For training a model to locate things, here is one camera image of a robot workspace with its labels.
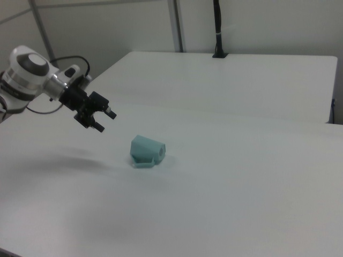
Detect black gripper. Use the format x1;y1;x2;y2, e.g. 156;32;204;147
58;75;118;133

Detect teal plastic cup with handle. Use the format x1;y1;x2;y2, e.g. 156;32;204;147
130;134;167;170

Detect black cable on robot wrist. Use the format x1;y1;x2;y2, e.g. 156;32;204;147
25;55;93;115

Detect grey metal partition post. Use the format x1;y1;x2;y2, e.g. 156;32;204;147
28;0;56;62
168;0;184;53

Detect grey partition rail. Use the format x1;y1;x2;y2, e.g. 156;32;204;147
0;7;32;25

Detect black flexible cable conduit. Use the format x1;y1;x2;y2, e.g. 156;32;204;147
213;0;225;56

